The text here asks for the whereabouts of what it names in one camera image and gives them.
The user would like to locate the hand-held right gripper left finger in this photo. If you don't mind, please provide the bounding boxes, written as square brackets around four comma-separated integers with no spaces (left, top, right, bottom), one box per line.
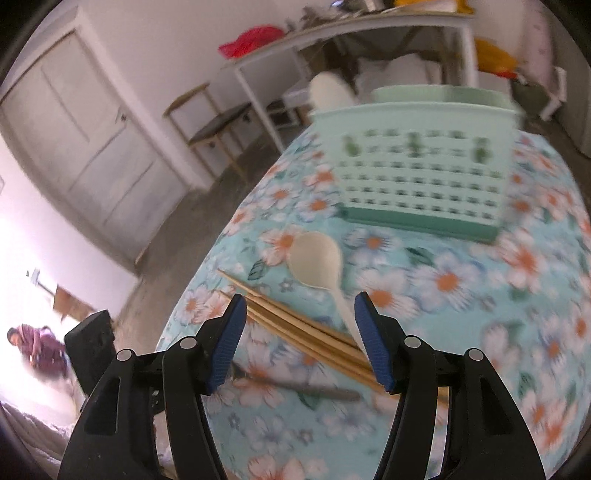
[58,293,248,480]

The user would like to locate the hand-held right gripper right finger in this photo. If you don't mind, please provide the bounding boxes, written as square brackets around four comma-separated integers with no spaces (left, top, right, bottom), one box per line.
[354,291,546,480]

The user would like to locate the white plastic spoon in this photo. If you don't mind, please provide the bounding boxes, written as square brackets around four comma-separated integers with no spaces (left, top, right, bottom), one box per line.
[287,232,366,352]
[308,71,358,112]

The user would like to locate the green plastic utensil basket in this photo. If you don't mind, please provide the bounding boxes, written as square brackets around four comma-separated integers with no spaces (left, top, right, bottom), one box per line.
[308,85,525,244]

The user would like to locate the small wooden stool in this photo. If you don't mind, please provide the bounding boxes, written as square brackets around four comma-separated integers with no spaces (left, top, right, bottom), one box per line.
[52,285,96,322]

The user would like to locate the floral blue tablecloth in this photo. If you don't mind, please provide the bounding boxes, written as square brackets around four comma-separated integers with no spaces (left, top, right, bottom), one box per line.
[156,124,583,480]

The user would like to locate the brown blanket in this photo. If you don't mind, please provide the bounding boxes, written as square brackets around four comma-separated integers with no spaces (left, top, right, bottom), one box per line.
[0,401,80,480]

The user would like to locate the white panel door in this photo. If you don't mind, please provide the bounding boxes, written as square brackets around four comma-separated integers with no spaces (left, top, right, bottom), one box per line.
[0,28,195,274]

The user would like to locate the wooden stool with dark seat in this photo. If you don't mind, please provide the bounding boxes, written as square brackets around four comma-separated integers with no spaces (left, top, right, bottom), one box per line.
[163,83,254,180]

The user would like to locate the white plastic bag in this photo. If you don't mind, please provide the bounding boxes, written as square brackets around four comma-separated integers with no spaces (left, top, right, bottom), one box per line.
[355,52,445,92]

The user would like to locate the white table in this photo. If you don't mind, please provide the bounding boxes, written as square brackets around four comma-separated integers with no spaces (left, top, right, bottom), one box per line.
[221,10,477,154]

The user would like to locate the red cloth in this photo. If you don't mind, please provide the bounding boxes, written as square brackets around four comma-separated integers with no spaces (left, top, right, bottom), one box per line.
[217,26,286,60]

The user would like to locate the yellow plastic bag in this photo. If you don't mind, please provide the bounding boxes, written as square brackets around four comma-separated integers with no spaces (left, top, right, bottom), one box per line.
[474,39,519,80]

